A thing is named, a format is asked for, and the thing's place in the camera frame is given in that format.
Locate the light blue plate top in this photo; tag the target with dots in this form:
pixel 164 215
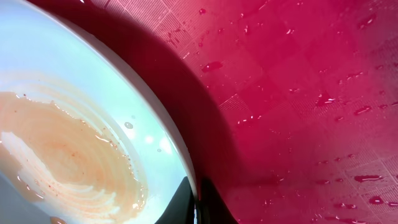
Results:
pixel 83 138

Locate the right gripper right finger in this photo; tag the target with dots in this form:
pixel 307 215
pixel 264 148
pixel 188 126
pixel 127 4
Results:
pixel 213 209

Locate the red plastic tray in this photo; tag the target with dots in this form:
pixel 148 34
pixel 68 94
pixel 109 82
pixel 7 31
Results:
pixel 288 106

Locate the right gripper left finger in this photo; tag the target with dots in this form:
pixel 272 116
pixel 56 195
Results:
pixel 181 209

